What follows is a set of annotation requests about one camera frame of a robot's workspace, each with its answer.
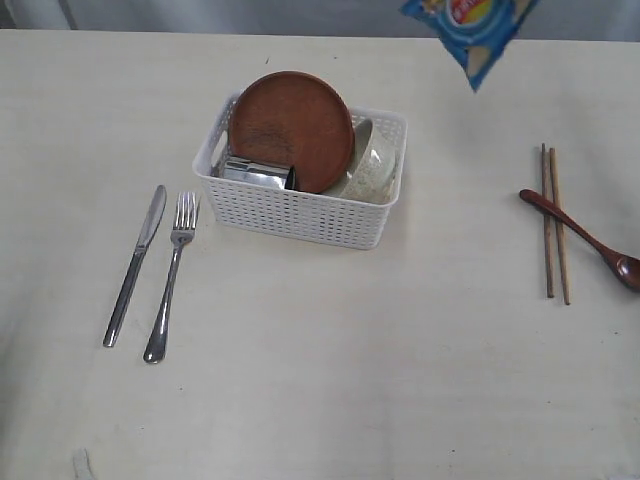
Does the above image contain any brown wooden plate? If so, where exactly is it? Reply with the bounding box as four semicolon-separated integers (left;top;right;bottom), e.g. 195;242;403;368
228;71;354;194

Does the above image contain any silver metal fork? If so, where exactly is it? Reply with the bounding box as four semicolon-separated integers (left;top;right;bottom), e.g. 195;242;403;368
143;192;199;364

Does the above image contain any silver table knife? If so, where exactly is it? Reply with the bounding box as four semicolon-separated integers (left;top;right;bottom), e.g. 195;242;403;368
102;185;167;348

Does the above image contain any blue chips bag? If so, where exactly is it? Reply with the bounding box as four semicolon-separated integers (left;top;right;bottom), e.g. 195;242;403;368
400;0;538;91

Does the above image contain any dark wooden spoon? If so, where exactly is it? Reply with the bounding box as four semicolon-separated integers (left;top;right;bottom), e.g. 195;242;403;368
519;189;639;292

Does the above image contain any white perforated plastic basket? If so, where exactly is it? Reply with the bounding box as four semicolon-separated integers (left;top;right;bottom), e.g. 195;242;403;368
192;92;408;250

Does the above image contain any speckled ceramic bowl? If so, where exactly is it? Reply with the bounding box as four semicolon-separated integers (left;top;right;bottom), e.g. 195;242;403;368
323;118;396;204

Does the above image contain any shiny steel cup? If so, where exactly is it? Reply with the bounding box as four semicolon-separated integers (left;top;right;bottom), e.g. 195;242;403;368
219;156;298;191

